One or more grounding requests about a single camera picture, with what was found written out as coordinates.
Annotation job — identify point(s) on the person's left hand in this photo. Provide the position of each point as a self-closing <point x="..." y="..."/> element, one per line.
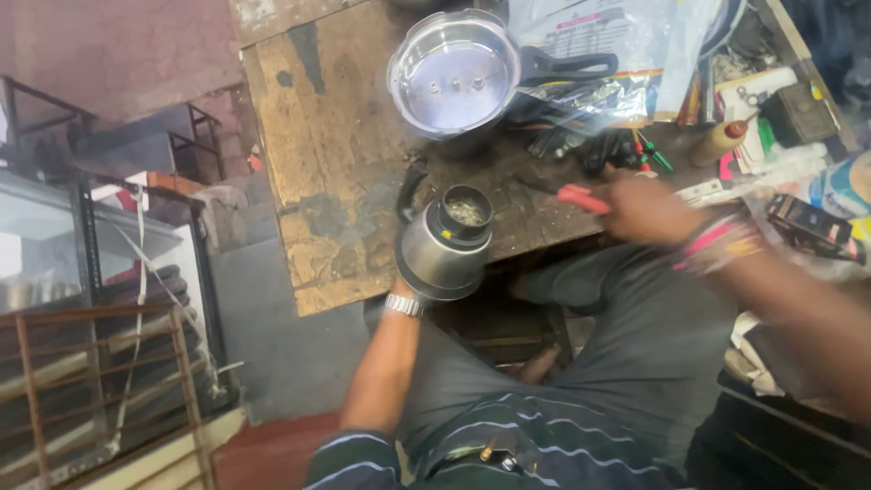
<point x="405" y="286"/>

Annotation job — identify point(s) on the person's right hand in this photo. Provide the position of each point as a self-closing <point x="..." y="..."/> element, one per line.
<point x="643" y="207"/>

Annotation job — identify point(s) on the person's right fingers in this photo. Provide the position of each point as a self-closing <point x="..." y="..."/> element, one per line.
<point x="612" y="197"/>

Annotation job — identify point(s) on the squeeze bottle with red cap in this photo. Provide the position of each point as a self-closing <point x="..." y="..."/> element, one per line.
<point x="716" y="141"/>

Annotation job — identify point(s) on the clear plastic bag with papers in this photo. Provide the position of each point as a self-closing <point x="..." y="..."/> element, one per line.
<point x="612" y="47"/>

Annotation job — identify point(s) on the grey trousers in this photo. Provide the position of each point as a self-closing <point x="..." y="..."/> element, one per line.
<point x="612" y="354"/>

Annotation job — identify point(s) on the black rectangular device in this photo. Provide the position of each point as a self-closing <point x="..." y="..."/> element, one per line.
<point x="811" y="223"/>

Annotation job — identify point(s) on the dark metal box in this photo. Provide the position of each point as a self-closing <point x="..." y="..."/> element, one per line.
<point x="797" y="114"/>

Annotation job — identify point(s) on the blue and white packet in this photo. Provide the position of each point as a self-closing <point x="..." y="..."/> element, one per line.
<point x="844" y="185"/>

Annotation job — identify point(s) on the silver wristwatch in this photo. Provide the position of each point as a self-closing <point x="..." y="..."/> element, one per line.
<point x="403" y="304"/>

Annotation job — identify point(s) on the dark striped shirt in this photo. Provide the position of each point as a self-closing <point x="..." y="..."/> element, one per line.
<point x="503" y="449"/>

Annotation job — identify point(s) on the glass display case with shelves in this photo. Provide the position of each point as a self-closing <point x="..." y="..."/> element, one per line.
<point x="95" y="299"/>

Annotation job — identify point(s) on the rusty metal railing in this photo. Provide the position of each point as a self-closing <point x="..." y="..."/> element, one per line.
<point x="102" y="401"/>

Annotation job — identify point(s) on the white metal bracket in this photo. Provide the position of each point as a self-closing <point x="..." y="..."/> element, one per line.
<point x="699" y="191"/>

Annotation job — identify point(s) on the black metal frame rack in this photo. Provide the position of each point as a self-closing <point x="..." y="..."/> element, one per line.
<point x="102" y="129"/>

